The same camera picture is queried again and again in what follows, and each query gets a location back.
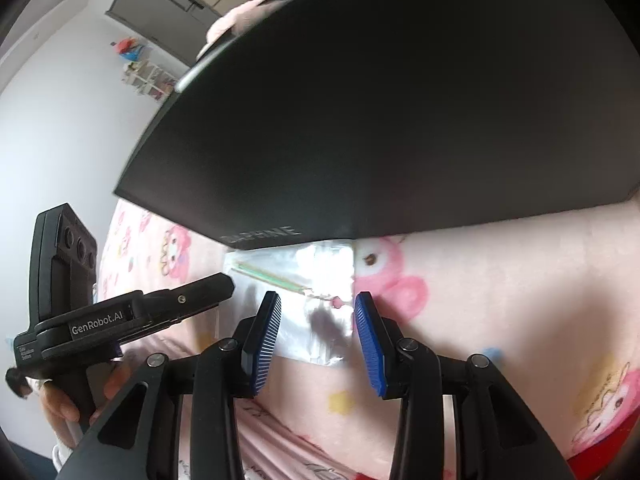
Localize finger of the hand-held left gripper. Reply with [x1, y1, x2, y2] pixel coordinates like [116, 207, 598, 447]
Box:
[132, 273, 236, 330]
[117, 316, 185, 347]

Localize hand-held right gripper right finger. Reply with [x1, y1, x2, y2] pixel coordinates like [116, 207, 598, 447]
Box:
[354, 291, 576, 480]

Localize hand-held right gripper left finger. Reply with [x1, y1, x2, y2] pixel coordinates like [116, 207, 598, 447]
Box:
[57, 291, 282, 480]

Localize clear zip bag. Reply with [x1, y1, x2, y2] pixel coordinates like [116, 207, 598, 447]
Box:
[220, 240, 357, 363]

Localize black cardboard box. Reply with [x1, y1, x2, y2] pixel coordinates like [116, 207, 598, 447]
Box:
[112, 0, 640, 251]

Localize person's left hand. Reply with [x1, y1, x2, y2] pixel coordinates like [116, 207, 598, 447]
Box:
[40, 359, 133, 448]

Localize green stick swab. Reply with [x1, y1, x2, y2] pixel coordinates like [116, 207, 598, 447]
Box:
[232, 261, 321, 301]
[235, 260, 316, 297]

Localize person's pink clothing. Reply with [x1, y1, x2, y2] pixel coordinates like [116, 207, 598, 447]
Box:
[185, 400, 401, 480]

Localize pink printed blanket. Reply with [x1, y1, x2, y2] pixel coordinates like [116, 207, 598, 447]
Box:
[95, 200, 640, 480]

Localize white storage shelf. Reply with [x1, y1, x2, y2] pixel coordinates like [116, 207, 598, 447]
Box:
[121, 59, 177, 100]

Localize red blue toy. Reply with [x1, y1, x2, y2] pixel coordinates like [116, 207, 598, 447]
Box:
[112, 36, 151, 61]

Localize red cloth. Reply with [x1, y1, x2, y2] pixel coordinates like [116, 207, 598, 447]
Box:
[562, 432, 640, 480]

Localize pink fluffy pillow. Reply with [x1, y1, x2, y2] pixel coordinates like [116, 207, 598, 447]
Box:
[197, 0, 281, 58]

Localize grey door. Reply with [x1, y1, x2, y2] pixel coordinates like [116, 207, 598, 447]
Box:
[106, 0, 273, 68]

